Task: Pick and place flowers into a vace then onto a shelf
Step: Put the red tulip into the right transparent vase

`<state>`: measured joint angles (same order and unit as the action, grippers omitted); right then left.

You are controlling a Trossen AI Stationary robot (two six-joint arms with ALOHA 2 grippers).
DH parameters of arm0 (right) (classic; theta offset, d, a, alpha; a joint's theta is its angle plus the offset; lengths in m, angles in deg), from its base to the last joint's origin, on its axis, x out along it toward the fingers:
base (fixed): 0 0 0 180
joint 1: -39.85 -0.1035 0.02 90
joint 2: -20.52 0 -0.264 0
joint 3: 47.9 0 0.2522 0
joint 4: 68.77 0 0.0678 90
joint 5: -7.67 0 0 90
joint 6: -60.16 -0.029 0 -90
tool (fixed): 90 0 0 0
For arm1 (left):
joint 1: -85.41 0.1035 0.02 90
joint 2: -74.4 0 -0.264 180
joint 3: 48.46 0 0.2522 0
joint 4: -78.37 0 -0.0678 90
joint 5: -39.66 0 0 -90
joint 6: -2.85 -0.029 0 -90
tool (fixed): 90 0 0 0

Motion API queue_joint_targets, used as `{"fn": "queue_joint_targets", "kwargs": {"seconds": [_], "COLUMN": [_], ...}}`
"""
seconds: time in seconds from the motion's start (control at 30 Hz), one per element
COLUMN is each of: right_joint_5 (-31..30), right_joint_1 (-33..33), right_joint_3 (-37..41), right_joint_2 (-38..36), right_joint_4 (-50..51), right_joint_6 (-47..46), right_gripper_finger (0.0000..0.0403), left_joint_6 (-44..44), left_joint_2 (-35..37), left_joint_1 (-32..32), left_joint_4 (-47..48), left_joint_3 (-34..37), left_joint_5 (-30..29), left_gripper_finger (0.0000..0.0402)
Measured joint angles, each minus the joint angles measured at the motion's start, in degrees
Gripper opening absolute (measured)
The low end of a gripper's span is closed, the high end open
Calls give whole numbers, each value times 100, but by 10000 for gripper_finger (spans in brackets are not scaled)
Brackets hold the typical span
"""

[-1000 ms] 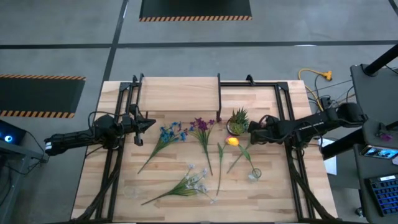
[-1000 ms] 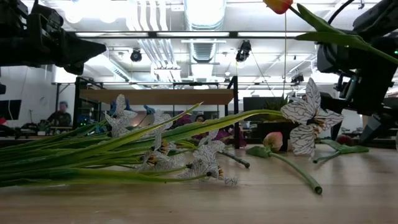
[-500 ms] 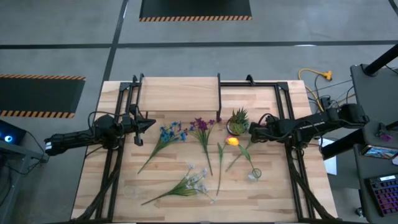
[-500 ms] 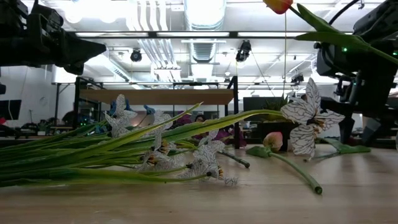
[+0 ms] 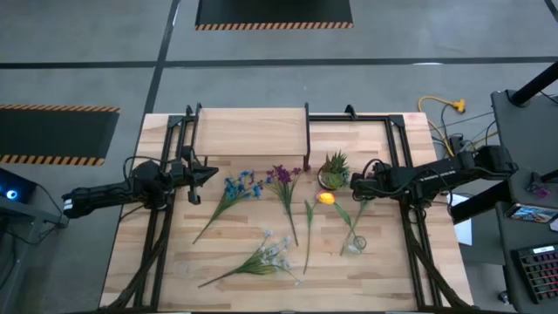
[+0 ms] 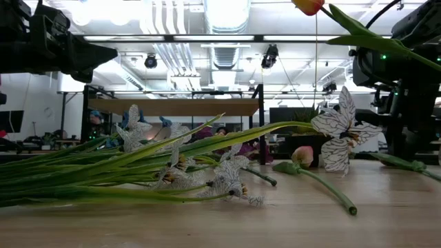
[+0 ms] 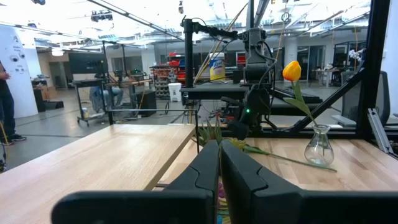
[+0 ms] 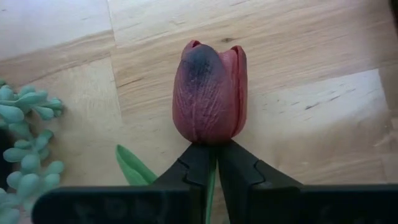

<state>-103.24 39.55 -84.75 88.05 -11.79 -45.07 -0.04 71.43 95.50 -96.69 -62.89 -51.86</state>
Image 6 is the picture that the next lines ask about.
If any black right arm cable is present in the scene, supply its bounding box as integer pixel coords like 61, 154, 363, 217
365, 0, 403, 29

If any pink tulip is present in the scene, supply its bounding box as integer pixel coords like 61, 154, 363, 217
271, 145, 358, 217

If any long ceiling light strip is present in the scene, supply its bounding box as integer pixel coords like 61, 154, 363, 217
74, 33, 393, 43

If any white veined flower bunch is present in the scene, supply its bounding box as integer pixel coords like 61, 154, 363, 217
0, 85, 383, 209

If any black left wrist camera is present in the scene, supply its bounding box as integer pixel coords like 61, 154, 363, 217
30, 3, 72, 34

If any white ventilation duct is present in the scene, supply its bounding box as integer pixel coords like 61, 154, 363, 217
203, 0, 252, 34

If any purple flower bunch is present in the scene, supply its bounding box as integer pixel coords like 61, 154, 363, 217
196, 120, 278, 187

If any black monitor screen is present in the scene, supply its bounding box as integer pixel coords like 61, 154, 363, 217
0, 110, 25, 134
269, 107, 320, 136

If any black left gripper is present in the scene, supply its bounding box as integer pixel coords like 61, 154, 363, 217
0, 20, 119, 84

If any succulent in black pot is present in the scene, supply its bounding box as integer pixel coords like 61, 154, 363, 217
285, 106, 332, 169

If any wooden shelf black frame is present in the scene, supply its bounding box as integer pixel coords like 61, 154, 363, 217
79, 83, 267, 165

